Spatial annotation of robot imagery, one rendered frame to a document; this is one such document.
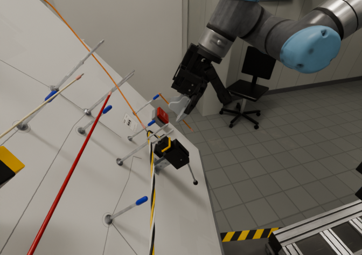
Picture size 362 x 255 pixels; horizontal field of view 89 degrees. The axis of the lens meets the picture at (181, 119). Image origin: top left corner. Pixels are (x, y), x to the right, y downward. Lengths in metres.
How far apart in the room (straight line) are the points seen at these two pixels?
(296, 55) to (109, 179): 0.39
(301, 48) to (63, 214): 0.43
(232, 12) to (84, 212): 0.45
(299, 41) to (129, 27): 1.99
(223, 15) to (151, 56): 1.91
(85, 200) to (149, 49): 2.07
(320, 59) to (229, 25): 0.18
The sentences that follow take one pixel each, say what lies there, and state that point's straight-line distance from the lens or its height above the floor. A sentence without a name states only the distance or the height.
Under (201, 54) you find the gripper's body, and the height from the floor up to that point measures 1.35.
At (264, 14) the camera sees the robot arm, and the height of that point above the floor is 1.43.
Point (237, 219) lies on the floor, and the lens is 1.71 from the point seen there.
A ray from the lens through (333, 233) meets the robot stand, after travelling 1.66.
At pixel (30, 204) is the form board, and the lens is 0.31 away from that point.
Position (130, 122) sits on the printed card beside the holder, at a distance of 0.53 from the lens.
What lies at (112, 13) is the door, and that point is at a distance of 2.22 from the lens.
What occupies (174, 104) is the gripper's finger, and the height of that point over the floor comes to 1.22.
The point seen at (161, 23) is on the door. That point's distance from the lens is 2.27.
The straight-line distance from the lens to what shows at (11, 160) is 0.24.
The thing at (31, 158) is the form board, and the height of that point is 1.29.
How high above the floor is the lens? 1.48
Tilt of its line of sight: 35 degrees down
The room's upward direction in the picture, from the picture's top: straight up
